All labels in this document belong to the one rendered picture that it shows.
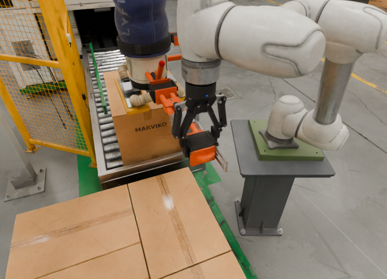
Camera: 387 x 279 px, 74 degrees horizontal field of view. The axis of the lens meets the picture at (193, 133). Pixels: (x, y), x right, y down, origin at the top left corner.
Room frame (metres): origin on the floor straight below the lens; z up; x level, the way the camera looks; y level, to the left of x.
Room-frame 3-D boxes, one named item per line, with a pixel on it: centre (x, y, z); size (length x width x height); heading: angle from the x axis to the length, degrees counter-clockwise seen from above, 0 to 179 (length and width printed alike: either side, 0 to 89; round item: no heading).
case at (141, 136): (1.52, 0.36, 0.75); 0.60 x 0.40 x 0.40; 20
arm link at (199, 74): (0.56, -0.02, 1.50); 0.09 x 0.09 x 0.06
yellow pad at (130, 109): (1.07, 0.30, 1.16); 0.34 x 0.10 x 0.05; 22
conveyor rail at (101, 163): (2.15, 0.97, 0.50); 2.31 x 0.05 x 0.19; 21
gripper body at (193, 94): (0.56, -0.02, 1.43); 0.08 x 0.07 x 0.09; 111
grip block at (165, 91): (0.88, 0.12, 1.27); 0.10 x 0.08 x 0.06; 112
